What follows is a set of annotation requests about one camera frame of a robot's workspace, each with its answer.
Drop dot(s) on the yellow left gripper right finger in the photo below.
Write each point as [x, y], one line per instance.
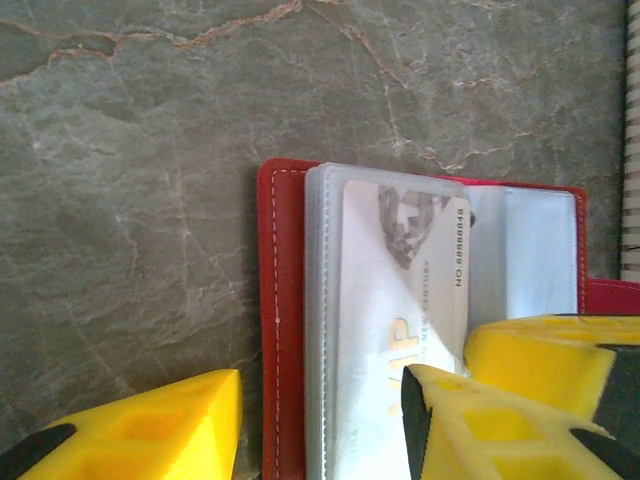
[500, 440]

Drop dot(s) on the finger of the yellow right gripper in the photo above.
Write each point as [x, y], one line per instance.
[540, 355]

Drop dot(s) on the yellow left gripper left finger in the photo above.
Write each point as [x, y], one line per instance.
[150, 435]

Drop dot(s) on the silver VIP card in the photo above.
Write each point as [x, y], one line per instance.
[370, 300]

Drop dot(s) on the red card holder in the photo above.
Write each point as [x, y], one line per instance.
[280, 300]

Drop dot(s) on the white slotted plastic basket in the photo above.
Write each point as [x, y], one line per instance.
[632, 125]

